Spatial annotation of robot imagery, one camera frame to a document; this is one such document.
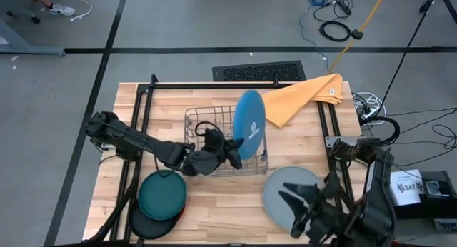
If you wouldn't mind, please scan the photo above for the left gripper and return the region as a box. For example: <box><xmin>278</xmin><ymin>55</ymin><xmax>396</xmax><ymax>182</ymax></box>
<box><xmin>184</xmin><ymin>138</ymin><xmax>246</xmax><ymax>177</ymax></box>

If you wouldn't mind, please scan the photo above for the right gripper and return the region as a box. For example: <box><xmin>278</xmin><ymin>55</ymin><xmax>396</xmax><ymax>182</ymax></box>
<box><xmin>278</xmin><ymin>182</ymin><xmax>354</xmax><ymax>246</ymax></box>

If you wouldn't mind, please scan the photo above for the large grey plate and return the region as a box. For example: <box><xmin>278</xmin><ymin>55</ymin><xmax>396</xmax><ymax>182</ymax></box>
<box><xmin>262</xmin><ymin>166</ymin><xmax>324</xmax><ymax>233</ymax></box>

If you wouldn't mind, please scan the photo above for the large blue plate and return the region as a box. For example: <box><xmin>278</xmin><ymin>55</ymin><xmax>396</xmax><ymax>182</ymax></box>
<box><xmin>233</xmin><ymin>89</ymin><xmax>267</xmax><ymax>161</ymax></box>

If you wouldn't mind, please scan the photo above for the grey wire dish rack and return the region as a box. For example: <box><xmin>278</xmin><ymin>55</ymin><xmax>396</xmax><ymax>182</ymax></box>
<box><xmin>184</xmin><ymin>105</ymin><xmax>270</xmax><ymax>178</ymax></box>

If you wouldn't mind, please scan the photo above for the small teal plate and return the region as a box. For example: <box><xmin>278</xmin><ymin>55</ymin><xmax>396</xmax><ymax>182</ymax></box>
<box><xmin>137</xmin><ymin>169</ymin><xmax>188</xmax><ymax>221</ymax></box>

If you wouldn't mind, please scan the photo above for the small black plate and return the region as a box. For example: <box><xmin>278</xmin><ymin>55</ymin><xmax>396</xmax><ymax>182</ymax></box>
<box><xmin>127</xmin><ymin>203</ymin><xmax>179</xmax><ymax>240</ymax></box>

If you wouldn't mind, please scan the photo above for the orange folded towel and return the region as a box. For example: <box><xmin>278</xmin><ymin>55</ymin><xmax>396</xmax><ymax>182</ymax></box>
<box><xmin>262</xmin><ymin>73</ymin><xmax>344</xmax><ymax>129</ymax></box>

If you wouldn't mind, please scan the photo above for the black floor vent grate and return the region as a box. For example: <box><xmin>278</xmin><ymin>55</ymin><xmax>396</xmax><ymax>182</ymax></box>
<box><xmin>211</xmin><ymin>60</ymin><xmax>307</xmax><ymax>82</ymax></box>

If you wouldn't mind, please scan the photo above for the white printed box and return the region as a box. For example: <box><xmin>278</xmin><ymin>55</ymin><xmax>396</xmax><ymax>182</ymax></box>
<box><xmin>388</xmin><ymin>169</ymin><xmax>426</xmax><ymax>207</ymax></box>

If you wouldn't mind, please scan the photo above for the white power strip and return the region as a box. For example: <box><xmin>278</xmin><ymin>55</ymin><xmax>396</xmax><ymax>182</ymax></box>
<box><xmin>360</xmin><ymin>106</ymin><xmax>381</xmax><ymax>121</ymax></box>

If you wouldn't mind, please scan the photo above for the black electronics box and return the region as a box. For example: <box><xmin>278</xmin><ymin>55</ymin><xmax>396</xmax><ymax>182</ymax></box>
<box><xmin>392</xmin><ymin>170</ymin><xmax>457</xmax><ymax>220</ymax></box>

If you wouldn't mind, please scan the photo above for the grey keyboard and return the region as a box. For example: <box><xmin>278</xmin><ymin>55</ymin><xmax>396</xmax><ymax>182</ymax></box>
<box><xmin>433</xmin><ymin>218</ymin><xmax>457</xmax><ymax>232</ymax></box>

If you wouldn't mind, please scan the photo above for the black power strip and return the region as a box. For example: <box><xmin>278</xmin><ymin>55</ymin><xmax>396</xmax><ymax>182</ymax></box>
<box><xmin>335</xmin><ymin>0</ymin><xmax>353</xmax><ymax>16</ymax></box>

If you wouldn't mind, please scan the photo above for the person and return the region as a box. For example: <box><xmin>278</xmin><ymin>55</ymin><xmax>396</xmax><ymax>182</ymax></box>
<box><xmin>21</xmin><ymin>0</ymin><xmax>76</xmax><ymax>16</ymax></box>

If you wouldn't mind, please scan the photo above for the black office chair base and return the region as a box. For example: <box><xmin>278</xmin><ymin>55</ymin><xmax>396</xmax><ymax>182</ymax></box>
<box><xmin>5</xmin><ymin>9</ymin><xmax>41</xmax><ymax>25</ymax></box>

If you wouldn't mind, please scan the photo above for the silver mounting bracket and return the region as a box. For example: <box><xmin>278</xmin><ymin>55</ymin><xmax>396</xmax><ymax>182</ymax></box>
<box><xmin>325</xmin><ymin>135</ymin><xmax>361</xmax><ymax>148</ymax></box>

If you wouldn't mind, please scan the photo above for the white coiled cable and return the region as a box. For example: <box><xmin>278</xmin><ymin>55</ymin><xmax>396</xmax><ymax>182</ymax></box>
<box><xmin>351</xmin><ymin>91</ymin><xmax>383</xmax><ymax>126</ymax></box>

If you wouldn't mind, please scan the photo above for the black coiled cable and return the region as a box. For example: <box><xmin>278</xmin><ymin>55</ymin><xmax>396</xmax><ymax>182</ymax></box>
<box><xmin>318</xmin><ymin>20</ymin><xmax>352</xmax><ymax>43</ymax></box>

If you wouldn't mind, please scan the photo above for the black floor cable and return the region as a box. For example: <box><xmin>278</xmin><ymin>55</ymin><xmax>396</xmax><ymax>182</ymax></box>
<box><xmin>387</xmin><ymin>107</ymin><xmax>457</xmax><ymax>166</ymax></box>

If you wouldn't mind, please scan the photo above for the black hanging cable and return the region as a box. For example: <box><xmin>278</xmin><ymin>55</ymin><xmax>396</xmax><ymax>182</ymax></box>
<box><xmin>378</xmin><ymin>0</ymin><xmax>440</xmax><ymax>109</ymax></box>

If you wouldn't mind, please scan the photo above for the yellow hanging cable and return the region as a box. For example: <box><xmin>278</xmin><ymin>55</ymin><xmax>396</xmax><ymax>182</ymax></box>
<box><xmin>326</xmin><ymin>0</ymin><xmax>390</xmax><ymax>75</ymax></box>

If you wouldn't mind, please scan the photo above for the white floor cable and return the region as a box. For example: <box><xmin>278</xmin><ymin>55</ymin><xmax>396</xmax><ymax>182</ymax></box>
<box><xmin>67</xmin><ymin>0</ymin><xmax>94</xmax><ymax>23</ymax></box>

